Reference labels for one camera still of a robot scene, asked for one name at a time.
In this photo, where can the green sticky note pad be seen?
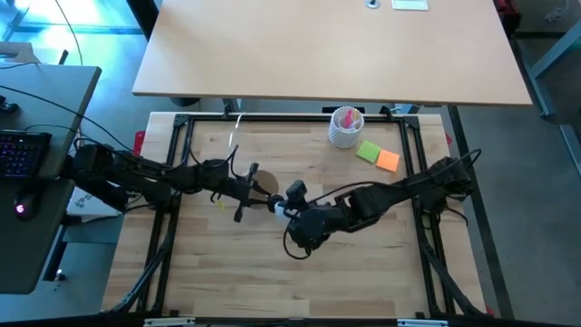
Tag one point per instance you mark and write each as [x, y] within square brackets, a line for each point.
[368, 151]

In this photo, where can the white lightbulb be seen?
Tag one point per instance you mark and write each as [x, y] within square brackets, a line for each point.
[279, 215]

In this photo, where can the black backlit keyboard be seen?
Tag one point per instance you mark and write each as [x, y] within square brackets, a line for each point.
[22, 154]

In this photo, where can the orange sticky note pad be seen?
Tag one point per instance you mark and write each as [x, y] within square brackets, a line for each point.
[388, 161]

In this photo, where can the grey metal table frame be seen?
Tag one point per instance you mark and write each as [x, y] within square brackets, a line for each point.
[551, 56]

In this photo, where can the white desk plate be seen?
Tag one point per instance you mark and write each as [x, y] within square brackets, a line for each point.
[408, 4]

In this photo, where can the black aluminium table frame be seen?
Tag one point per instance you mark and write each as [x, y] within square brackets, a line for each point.
[290, 118]

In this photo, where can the silver frame bracket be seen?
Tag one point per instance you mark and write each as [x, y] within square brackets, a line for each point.
[422, 323]
[168, 322]

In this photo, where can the grey desk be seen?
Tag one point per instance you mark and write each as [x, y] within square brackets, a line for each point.
[27, 254]

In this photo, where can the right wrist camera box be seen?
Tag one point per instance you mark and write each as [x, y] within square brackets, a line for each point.
[296, 192]

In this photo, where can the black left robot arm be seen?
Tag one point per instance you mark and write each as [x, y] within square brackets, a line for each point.
[150, 175]

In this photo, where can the pink marker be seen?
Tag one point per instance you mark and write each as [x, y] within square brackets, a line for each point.
[348, 118]

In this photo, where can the light wooden desk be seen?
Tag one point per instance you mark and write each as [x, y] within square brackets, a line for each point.
[331, 50]

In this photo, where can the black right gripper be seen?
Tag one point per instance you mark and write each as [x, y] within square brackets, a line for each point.
[311, 227]

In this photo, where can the white box with logo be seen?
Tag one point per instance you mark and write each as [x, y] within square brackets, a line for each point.
[86, 202]

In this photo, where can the round desk grommet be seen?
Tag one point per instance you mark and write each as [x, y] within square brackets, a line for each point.
[372, 3]

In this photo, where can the small black desk object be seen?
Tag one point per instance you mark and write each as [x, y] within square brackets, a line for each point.
[6, 106]

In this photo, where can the red storage box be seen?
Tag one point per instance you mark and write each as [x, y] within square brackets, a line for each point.
[504, 6]

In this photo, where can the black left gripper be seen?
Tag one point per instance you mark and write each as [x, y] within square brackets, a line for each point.
[231, 185]

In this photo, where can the red table clamp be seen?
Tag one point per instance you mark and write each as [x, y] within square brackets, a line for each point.
[139, 141]
[449, 138]

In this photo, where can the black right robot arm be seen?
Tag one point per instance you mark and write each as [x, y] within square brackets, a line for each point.
[386, 197]

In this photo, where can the black computer mouse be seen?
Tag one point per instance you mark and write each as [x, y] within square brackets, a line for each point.
[26, 206]

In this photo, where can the white textured pen cup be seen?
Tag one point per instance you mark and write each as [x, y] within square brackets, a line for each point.
[345, 134]

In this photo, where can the round wooden lamp base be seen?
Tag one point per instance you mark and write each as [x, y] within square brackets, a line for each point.
[268, 179]

